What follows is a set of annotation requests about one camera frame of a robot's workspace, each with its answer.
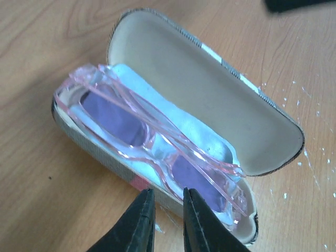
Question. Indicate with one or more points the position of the pink clear sunglasses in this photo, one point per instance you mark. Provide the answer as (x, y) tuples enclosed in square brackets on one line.
[(147, 136)]

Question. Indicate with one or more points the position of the plaid glasses case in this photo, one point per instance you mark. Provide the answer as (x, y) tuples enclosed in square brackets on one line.
[(166, 112)]

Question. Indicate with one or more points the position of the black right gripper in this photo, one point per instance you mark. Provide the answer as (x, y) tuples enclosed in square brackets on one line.
[(281, 6)]

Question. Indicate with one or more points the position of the light blue cleaning cloth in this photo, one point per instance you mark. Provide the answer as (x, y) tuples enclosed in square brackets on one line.
[(170, 118)]

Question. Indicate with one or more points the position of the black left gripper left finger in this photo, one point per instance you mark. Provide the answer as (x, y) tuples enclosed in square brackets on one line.
[(135, 229)]

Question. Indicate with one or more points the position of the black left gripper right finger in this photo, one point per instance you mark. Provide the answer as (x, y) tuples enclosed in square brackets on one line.
[(202, 230)]

